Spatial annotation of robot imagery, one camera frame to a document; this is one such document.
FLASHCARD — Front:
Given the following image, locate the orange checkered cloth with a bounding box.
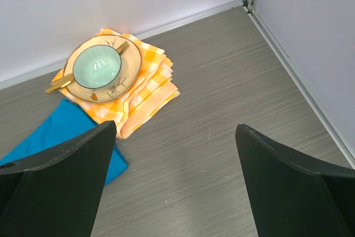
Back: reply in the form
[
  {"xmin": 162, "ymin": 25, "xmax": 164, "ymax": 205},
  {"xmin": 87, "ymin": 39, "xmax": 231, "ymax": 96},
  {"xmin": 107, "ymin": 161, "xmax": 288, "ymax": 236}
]
[{"xmin": 51, "ymin": 28, "xmax": 180, "ymax": 139}]

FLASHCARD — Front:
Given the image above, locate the beige decorated plate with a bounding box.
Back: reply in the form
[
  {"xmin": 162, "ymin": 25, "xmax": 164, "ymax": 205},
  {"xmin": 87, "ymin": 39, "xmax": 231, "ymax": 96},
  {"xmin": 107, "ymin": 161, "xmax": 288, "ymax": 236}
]
[{"xmin": 63, "ymin": 34, "xmax": 142, "ymax": 103}]

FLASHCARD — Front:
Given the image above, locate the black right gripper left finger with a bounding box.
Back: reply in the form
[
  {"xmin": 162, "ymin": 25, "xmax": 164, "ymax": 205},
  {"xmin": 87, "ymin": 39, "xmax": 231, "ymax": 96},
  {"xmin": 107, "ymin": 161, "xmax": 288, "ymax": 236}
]
[{"xmin": 1, "ymin": 121, "xmax": 116, "ymax": 236}]

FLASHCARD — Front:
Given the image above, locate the gold cutlery piece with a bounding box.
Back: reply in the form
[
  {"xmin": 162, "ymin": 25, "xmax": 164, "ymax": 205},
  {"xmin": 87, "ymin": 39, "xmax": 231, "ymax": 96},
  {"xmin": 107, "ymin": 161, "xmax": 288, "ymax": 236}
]
[{"xmin": 45, "ymin": 41, "xmax": 130, "ymax": 94}]

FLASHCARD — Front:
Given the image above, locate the light green bowl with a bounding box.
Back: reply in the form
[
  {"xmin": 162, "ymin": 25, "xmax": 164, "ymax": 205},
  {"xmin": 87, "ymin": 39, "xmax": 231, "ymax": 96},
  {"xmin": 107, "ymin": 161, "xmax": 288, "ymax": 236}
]
[{"xmin": 72, "ymin": 44, "xmax": 123, "ymax": 89}]

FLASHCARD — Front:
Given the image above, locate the blue t-shirt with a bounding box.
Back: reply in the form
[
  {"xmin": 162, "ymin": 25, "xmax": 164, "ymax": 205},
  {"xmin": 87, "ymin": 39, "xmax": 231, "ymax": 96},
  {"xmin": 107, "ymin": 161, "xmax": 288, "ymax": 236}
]
[{"xmin": 1, "ymin": 99, "xmax": 128, "ymax": 187}]

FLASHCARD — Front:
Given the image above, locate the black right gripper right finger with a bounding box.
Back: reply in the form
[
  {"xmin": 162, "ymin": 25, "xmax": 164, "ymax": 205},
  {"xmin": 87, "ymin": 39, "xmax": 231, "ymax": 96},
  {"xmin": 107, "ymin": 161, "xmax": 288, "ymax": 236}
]
[{"xmin": 235, "ymin": 124, "xmax": 354, "ymax": 236}]

